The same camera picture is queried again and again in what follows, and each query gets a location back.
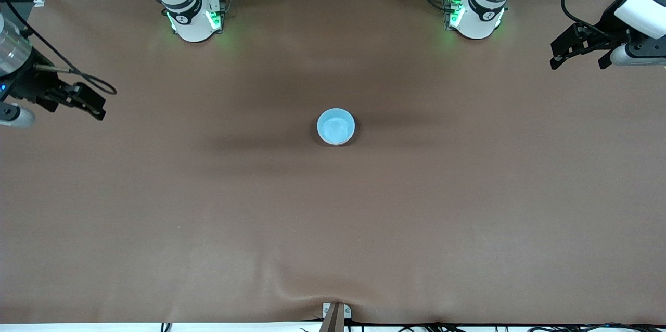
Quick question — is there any light blue bowl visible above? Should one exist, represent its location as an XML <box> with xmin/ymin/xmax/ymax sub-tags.
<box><xmin>317</xmin><ymin>108</ymin><xmax>356</xmax><ymax>146</ymax></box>

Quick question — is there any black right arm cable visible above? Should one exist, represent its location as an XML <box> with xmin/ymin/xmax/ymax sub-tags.
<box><xmin>0</xmin><ymin>0</ymin><xmax>117</xmax><ymax>95</ymax></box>

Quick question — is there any brown table mat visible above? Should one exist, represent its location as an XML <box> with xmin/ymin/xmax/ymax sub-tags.
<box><xmin>0</xmin><ymin>0</ymin><xmax>666</xmax><ymax>325</ymax></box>

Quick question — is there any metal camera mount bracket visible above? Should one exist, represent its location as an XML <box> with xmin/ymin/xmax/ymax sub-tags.
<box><xmin>322</xmin><ymin>302</ymin><xmax>352</xmax><ymax>332</ymax></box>

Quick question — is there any green lit base box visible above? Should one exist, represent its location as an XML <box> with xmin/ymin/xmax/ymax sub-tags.
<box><xmin>443</xmin><ymin>0</ymin><xmax>465</xmax><ymax>30</ymax></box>
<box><xmin>206</xmin><ymin>0</ymin><xmax>226</xmax><ymax>31</ymax></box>

